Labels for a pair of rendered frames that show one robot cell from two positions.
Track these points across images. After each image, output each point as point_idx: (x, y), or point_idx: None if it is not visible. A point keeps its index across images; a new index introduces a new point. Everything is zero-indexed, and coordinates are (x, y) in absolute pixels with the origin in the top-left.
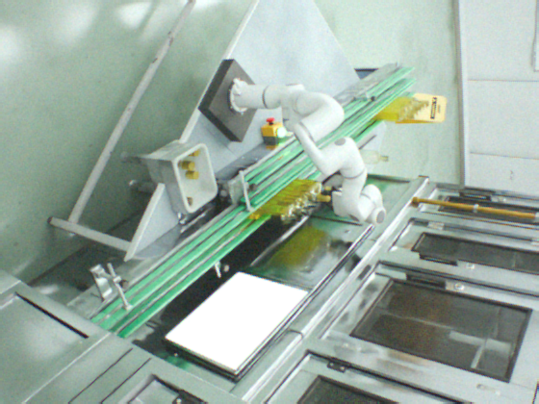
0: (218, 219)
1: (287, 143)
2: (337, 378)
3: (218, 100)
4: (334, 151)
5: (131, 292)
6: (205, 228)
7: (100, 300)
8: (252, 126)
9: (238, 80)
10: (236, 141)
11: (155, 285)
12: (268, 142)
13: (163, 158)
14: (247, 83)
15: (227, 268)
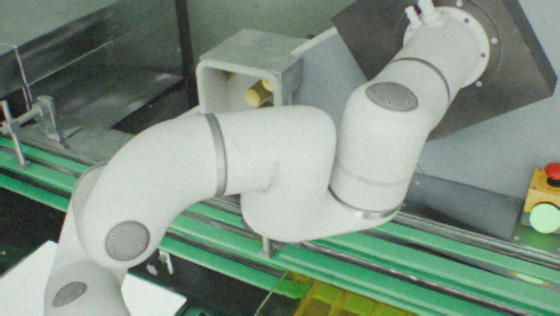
0: (239, 212)
1: (518, 250)
2: None
3: (365, 17)
4: (49, 292)
5: (58, 162)
6: (209, 201)
7: (44, 137)
8: (508, 147)
9: (426, 0)
10: (433, 142)
11: (64, 180)
12: (514, 210)
13: (221, 46)
14: (491, 30)
15: (153, 272)
